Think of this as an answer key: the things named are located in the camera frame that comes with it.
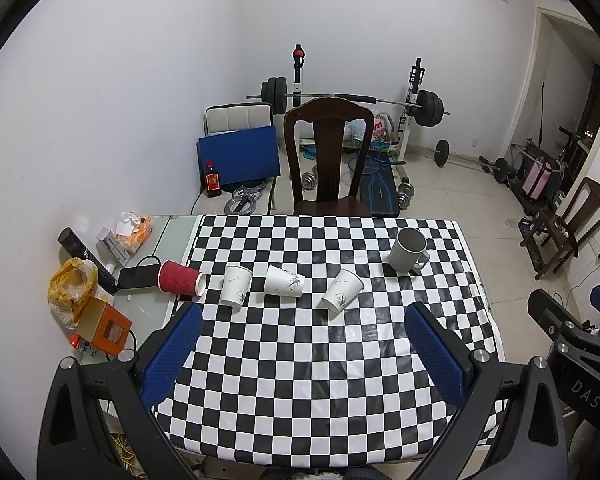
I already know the grey ceramic mug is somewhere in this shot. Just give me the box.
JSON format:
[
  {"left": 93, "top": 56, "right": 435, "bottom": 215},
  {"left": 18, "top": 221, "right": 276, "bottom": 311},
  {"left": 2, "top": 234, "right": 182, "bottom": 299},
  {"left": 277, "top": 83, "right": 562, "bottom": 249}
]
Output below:
[{"left": 388, "top": 228, "right": 430, "bottom": 273}]

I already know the red paper cup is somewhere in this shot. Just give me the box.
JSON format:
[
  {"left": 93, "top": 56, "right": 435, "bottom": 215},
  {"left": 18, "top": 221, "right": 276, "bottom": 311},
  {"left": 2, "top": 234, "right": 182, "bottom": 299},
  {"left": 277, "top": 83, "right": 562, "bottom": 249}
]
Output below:
[{"left": 158, "top": 260, "right": 207, "bottom": 297}]

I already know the white paper cup left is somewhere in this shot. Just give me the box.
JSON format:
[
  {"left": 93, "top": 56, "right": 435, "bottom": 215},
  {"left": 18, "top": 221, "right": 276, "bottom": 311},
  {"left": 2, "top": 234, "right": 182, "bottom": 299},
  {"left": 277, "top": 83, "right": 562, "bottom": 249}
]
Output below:
[{"left": 219, "top": 263, "right": 252, "bottom": 309}]

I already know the white paper cup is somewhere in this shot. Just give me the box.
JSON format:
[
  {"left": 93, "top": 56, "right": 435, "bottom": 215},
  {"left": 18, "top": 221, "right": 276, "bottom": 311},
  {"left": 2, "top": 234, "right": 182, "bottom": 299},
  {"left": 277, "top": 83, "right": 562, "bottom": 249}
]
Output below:
[
  {"left": 219, "top": 263, "right": 252, "bottom": 309},
  {"left": 264, "top": 266, "right": 306, "bottom": 298},
  {"left": 322, "top": 269, "right": 364, "bottom": 313}
]

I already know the white paper cup right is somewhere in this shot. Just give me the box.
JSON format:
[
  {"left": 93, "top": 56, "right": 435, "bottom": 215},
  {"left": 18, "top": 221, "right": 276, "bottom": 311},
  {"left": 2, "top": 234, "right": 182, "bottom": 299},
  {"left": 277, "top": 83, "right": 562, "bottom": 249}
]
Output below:
[{"left": 322, "top": 269, "right": 364, "bottom": 313}]

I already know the white paper cup middle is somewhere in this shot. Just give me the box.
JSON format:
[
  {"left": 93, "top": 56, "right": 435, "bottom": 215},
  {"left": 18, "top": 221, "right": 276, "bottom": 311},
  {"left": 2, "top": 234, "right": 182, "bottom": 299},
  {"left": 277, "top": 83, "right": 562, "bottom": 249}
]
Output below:
[{"left": 264, "top": 266, "right": 306, "bottom": 298}]

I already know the orange cardboard box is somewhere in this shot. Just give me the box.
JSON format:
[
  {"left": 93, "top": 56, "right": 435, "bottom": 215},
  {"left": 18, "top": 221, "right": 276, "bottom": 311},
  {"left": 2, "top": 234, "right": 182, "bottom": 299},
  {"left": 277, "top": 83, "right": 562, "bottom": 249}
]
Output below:
[{"left": 76, "top": 297, "right": 132, "bottom": 356}]

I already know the dark wooden chair right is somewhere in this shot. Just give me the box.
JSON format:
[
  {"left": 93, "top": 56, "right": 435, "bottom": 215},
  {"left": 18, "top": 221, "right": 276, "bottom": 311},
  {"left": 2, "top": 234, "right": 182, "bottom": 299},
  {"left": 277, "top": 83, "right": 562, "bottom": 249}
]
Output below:
[{"left": 519, "top": 177, "right": 600, "bottom": 281}]

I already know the dark wooden chair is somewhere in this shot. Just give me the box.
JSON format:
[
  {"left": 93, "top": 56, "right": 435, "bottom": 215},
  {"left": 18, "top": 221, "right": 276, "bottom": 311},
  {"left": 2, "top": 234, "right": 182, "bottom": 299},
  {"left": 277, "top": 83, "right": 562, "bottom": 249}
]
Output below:
[
  {"left": 284, "top": 96, "right": 375, "bottom": 218},
  {"left": 519, "top": 177, "right": 600, "bottom": 281}
]

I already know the yellow plastic bag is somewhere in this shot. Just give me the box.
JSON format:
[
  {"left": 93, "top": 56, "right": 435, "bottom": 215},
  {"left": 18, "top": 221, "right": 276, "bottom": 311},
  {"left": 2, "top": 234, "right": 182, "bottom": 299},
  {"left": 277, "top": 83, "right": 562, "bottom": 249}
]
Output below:
[{"left": 47, "top": 258, "right": 98, "bottom": 328}]

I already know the black cylindrical speaker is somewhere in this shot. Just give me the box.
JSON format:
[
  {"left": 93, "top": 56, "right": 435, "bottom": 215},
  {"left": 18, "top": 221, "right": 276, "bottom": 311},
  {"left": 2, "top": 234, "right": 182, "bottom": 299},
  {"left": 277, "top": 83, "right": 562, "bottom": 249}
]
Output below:
[{"left": 58, "top": 226, "right": 119, "bottom": 295}]

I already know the orange tissue pack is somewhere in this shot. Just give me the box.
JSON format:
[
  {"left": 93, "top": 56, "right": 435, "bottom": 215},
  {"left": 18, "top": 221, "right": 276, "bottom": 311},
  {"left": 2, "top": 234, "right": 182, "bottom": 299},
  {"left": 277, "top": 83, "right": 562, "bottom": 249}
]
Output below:
[{"left": 114, "top": 211, "right": 152, "bottom": 255}]

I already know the glass side table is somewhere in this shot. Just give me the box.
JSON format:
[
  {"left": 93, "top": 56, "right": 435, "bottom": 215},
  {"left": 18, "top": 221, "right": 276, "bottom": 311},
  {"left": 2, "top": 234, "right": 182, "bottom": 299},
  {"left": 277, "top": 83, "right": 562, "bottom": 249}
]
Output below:
[{"left": 102, "top": 216, "right": 209, "bottom": 350}]

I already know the black white checkered tablecloth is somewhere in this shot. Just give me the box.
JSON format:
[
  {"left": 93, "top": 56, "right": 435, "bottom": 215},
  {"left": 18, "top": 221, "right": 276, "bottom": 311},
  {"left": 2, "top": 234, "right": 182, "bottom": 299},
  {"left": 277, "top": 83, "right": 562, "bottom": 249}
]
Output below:
[{"left": 154, "top": 214, "right": 498, "bottom": 467}]

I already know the small barbell on floor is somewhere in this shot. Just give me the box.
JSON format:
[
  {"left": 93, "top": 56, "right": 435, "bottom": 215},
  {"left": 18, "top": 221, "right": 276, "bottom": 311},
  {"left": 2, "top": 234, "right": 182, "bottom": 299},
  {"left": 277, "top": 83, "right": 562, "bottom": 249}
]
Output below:
[{"left": 432, "top": 139, "right": 510, "bottom": 184}]

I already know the chrome dumbbell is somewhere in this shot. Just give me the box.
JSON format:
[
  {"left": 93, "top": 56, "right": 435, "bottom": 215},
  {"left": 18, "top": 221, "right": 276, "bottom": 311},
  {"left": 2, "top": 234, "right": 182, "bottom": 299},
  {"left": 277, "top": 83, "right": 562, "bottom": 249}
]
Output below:
[{"left": 396, "top": 178, "right": 415, "bottom": 210}]

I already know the dark liquor bottle red cap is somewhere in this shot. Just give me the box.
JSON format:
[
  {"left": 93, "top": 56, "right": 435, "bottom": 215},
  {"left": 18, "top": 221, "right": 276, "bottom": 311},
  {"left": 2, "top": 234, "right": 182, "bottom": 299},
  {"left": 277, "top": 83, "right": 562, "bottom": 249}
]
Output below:
[{"left": 204, "top": 159, "right": 222, "bottom": 198}]

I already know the black blue exercise bench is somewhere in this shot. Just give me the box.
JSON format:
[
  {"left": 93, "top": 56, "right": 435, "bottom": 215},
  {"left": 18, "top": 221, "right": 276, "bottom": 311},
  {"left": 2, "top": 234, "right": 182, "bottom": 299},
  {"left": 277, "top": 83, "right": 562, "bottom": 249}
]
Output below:
[{"left": 360, "top": 154, "right": 400, "bottom": 218}]

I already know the barbell with black plates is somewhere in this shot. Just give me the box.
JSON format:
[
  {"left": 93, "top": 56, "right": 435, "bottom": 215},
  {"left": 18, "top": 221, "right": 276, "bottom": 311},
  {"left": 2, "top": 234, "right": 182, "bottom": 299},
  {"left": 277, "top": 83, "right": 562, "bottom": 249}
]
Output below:
[{"left": 246, "top": 77, "right": 449, "bottom": 128}]

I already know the blue folder board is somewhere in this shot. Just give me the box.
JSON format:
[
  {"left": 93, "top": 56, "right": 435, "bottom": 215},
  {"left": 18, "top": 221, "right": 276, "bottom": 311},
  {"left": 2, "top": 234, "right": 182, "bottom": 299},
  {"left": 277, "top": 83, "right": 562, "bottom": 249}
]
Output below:
[{"left": 197, "top": 126, "right": 280, "bottom": 185}]

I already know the white padded chair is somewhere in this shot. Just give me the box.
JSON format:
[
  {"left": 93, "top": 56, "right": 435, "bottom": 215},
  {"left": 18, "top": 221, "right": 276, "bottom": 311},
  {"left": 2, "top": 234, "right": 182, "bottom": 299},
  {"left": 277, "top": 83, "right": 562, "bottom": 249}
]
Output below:
[{"left": 204, "top": 103, "right": 274, "bottom": 136}]

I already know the white bench press rack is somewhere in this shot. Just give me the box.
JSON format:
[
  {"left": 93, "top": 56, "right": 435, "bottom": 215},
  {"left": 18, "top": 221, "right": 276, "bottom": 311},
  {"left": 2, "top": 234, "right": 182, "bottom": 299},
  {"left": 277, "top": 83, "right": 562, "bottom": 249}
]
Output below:
[{"left": 285, "top": 43, "right": 426, "bottom": 162}]

